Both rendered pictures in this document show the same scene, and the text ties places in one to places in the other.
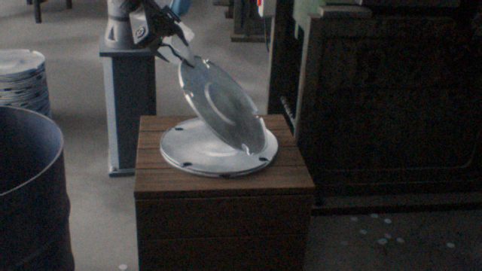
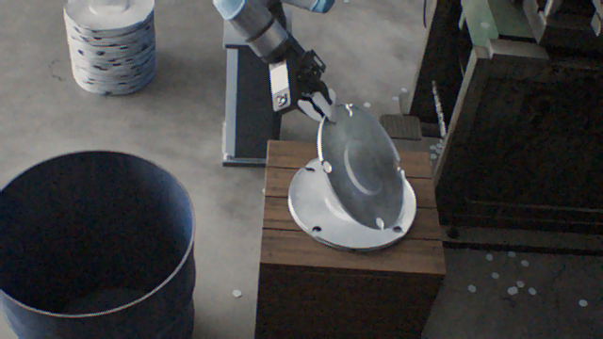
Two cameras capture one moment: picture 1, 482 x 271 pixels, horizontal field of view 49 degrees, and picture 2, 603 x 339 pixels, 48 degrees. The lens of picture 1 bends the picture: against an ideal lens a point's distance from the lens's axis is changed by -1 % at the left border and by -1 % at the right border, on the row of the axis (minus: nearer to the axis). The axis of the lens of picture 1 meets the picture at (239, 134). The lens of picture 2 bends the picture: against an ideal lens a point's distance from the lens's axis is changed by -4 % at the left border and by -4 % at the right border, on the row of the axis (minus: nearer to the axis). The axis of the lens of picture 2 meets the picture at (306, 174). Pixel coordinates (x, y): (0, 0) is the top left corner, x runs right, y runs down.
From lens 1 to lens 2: 0.56 m
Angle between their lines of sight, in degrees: 18
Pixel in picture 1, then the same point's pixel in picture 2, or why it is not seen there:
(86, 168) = (198, 150)
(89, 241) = (203, 254)
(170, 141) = (300, 189)
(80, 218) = not seen: hidden behind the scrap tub
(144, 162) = (270, 218)
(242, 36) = not seen: outside the picture
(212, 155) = (343, 217)
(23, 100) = (129, 56)
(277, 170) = (411, 246)
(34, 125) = (161, 178)
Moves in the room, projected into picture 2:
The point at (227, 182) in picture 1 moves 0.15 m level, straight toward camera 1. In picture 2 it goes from (355, 259) to (349, 317)
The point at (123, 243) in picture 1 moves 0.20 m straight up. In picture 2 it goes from (236, 262) to (238, 213)
